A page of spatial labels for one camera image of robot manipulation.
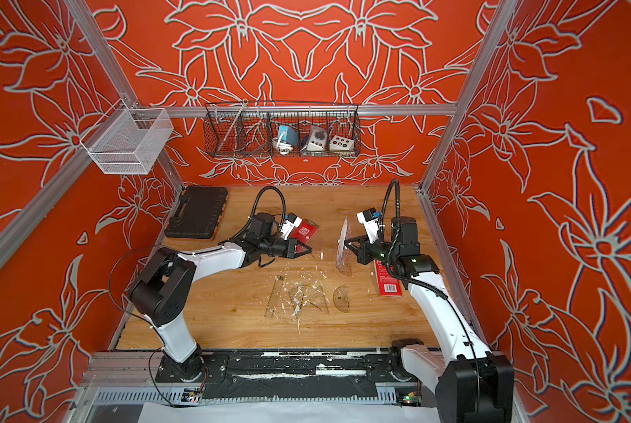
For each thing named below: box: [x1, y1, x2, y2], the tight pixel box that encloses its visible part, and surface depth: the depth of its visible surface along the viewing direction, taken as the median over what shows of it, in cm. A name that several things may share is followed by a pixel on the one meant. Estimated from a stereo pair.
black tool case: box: [163, 185, 229, 239], surface depth 108 cm
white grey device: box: [304, 126, 327, 152], surface depth 92 cm
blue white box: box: [277, 125, 298, 147], surface depth 85 cm
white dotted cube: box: [329, 134, 356, 151], surface depth 96 cm
